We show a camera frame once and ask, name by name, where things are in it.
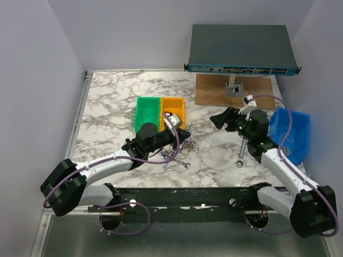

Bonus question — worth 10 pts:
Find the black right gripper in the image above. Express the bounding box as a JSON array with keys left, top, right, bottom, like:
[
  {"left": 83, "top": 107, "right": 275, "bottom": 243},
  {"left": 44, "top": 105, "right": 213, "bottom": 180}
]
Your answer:
[{"left": 210, "top": 106, "right": 254, "bottom": 141}]

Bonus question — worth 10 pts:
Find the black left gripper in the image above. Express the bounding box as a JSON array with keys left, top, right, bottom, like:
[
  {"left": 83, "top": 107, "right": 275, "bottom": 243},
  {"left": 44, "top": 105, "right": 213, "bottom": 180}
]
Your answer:
[{"left": 146, "top": 127, "right": 191, "bottom": 154}]

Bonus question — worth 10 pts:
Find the blue purple cable bundle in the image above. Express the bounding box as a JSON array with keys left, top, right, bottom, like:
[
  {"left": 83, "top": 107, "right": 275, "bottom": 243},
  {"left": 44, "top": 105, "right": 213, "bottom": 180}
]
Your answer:
[{"left": 159, "top": 123, "right": 204, "bottom": 169}]

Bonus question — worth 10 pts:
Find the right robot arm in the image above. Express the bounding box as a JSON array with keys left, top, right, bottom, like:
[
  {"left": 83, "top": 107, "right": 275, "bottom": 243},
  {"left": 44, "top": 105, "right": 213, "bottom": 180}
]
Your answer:
[{"left": 210, "top": 107, "right": 339, "bottom": 238}]

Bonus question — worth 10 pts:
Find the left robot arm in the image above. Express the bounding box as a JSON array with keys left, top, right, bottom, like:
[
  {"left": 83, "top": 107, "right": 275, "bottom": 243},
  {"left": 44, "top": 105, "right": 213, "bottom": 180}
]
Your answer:
[{"left": 40, "top": 123, "right": 191, "bottom": 217}]

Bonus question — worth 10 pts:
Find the grey metal stand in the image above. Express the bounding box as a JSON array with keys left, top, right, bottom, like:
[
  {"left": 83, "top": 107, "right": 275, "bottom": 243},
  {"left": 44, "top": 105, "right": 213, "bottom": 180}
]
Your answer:
[{"left": 225, "top": 74, "right": 244, "bottom": 98}]

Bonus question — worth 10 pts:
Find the yellow plastic bin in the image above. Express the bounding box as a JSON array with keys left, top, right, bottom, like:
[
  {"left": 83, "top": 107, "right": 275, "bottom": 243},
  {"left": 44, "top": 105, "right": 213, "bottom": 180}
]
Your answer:
[{"left": 159, "top": 97, "right": 185, "bottom": 132}]

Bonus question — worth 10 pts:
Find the silver open-end wrench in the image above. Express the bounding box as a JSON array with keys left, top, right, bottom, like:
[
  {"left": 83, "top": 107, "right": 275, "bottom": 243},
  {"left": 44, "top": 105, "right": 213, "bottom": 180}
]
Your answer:
[{"left": 174, "top": 160, "right": 191, "bottom": 169}]

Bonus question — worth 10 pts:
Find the brown wooden board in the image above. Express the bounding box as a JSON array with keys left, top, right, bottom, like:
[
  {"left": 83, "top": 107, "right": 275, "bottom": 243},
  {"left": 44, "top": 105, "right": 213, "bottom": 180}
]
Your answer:
[{"left": 195, "top": 73, "right": 276, "bottom": 110}]

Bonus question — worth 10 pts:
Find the green plastic bin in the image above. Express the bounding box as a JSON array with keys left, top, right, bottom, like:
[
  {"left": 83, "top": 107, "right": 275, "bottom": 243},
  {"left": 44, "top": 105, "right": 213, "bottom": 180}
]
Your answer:
[{"left": 134, "top": 96, "right": 161, "bottom": 132}]

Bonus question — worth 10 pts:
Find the silver ratchet wrench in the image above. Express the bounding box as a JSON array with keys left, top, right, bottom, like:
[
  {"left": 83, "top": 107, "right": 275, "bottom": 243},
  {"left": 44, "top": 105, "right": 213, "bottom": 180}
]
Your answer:
[{"left": 235, "top": 138, "right": 248, "bottom": 168}]

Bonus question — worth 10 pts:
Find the blue plastic bin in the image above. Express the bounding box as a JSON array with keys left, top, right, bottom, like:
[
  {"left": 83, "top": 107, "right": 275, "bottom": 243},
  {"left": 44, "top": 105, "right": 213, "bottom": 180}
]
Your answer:
[{"left": 268, "top": 107, "right": 310, "bottom": 166}]

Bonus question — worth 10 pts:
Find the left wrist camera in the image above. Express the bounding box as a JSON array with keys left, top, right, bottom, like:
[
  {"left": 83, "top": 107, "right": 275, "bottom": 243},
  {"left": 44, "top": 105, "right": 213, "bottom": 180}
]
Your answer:
[{"left": 163, "top": 112, "right": 183, "bottom": 132}]

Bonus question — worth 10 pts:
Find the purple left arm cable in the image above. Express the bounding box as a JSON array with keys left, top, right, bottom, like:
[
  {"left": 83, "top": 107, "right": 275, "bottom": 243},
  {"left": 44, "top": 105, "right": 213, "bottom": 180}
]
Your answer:
[{"left": 42, "top": 112, "right": 183, "bottom": 236}]

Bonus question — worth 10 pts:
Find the grey network switch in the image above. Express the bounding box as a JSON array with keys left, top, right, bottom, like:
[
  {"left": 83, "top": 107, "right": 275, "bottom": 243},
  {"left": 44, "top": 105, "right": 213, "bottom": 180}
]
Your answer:
[{"left": 184, "top": 25, "right": 302, "bottom": 76}]

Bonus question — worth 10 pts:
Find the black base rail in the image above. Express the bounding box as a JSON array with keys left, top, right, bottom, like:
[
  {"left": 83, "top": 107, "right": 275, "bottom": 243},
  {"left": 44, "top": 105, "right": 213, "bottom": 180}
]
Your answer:
[{"left": 88, "top": 187, "right": 269, "bottom": 223}]

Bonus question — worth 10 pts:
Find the aluminium frame rail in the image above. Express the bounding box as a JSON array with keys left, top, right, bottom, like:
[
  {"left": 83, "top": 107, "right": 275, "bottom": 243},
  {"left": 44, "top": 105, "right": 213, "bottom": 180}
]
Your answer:
[{"left": 31, "top": 71, "right": 94, "bottom": 256}]

